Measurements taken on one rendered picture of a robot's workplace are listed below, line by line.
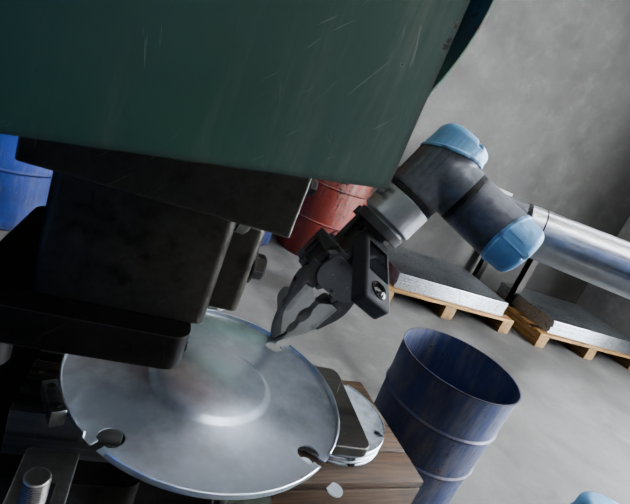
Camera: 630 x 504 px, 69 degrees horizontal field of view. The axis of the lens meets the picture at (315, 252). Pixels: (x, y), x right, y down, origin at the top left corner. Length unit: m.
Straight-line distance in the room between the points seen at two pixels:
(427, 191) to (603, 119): 4.70
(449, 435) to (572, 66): 3.89
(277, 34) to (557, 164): 4.86
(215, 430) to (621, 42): 5.01
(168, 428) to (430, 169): 0.41
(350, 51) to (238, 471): 0.34
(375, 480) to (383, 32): 1.08
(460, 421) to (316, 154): 1.37
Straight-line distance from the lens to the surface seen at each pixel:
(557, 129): 4.93
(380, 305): 0.53
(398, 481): 1.24
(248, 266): 0.40
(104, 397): 0.47
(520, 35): 4.55
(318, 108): 0.22
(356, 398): 1.36
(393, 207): 0.58
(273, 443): 0.48
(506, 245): 0.60
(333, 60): 0.22
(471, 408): 1.52
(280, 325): 0.61
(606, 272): 0.76
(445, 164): 0.59
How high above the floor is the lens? 1.09
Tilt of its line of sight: 17 degrees down
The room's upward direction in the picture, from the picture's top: 22 degrees clockwise
